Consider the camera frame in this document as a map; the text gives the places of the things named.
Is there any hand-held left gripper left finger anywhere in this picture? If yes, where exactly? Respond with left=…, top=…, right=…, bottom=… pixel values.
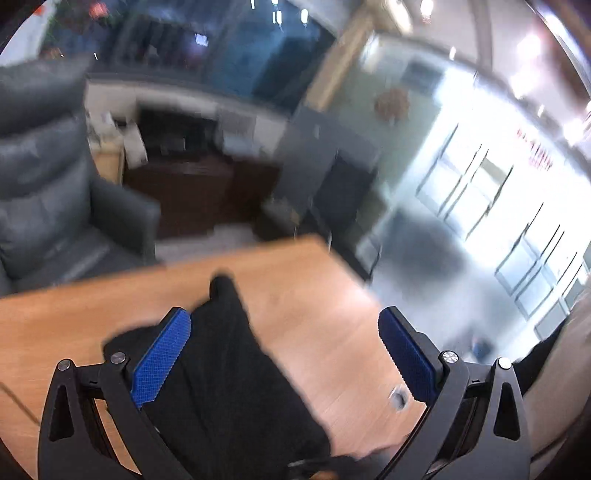
left=38, top=307, right=193, bottom=480

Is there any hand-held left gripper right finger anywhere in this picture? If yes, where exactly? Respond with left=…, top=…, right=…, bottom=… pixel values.
left=375, top=306, right=532, bottom=480

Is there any black garment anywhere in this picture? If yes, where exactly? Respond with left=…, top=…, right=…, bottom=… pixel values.
left=102, top=273, right=407, bottom=480

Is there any wooden table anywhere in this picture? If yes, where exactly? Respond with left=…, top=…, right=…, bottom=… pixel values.
left=0, top=233, right=430, bottom=480

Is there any glass door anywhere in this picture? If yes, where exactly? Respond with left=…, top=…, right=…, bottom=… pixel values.
left=416, top=120, right=591, bottom=342

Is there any dark wooden desk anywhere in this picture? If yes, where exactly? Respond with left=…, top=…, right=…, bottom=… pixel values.
left=121, top=107, right=282, bottom=241

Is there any grey leather armchair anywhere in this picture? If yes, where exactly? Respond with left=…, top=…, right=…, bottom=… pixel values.
left=0, top=59, right=162, bottom=296

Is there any grey cabinet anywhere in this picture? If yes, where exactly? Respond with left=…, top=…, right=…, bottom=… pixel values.
left=261, top=99, right=389, bottom=282

